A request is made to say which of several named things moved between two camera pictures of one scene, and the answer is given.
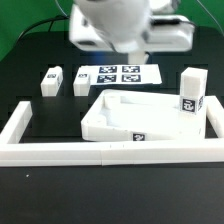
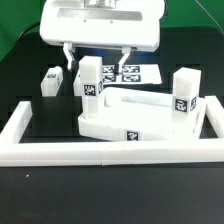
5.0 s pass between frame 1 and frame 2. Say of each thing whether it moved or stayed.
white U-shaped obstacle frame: stayed
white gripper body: moved
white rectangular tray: moved
